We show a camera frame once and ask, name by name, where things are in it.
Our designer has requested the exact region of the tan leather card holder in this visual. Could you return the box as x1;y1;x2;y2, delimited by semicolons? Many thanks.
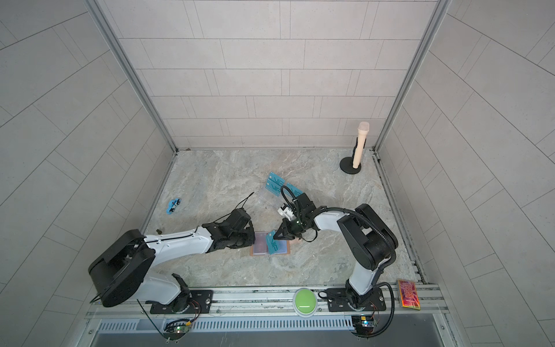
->
250;231;291;256

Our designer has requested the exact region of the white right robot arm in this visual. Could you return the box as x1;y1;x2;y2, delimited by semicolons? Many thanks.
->
274;193;398;312

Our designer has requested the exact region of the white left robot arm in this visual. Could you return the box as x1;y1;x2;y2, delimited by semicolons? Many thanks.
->
88;208;255;313

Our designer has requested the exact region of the clear acrylic card stand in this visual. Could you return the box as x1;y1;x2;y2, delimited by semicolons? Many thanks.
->
260;172;304;211

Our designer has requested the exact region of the red patterned card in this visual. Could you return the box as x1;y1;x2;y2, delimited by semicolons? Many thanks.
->
397;279;421;311

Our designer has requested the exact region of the blue toy car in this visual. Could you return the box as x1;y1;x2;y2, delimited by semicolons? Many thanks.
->
166;198;182;215

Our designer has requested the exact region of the beige microphone on black stand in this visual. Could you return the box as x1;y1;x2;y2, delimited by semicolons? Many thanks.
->
340;121;370;175

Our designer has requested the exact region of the green push button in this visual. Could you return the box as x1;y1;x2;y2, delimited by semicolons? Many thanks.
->
293;288;317;318

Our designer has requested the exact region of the left circuit board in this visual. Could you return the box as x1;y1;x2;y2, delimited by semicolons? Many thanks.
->
163;319;192;341

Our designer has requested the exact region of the circuit board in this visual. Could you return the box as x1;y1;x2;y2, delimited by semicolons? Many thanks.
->
163;319;192;341
351;315;376;337

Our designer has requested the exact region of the right circuit board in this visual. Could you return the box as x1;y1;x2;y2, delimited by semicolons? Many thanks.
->
351;315;376;337

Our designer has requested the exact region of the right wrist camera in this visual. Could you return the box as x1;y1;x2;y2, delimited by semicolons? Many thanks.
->
278;205;296;221

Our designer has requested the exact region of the black corrugated cable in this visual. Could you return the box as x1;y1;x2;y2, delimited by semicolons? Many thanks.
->
280;185;397;339

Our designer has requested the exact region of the aluminium rail base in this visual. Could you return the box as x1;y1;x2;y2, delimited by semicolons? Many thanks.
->
85;284;449;333

